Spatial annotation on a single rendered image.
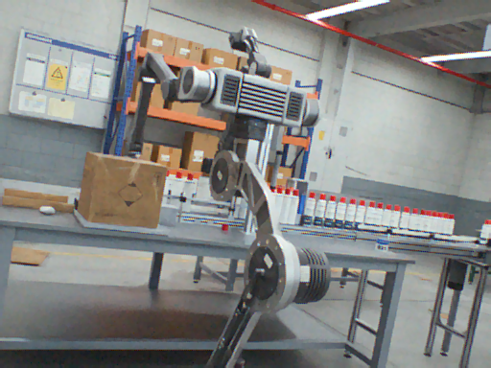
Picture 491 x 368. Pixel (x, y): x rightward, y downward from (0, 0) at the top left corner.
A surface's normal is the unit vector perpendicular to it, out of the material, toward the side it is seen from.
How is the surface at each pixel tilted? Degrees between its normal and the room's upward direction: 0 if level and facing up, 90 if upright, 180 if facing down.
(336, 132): 90
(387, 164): 90
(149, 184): 90
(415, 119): 90
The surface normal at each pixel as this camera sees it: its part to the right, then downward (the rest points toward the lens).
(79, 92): 0.48, 0.14
